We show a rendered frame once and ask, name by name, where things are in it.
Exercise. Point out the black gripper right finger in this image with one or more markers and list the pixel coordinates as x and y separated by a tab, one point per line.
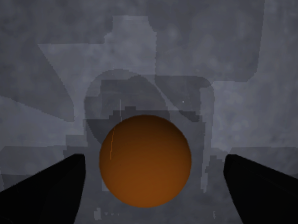
260	194

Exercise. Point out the orange ball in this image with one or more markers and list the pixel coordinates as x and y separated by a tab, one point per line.
145	161

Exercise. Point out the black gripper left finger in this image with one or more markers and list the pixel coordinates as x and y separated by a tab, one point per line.
50	197

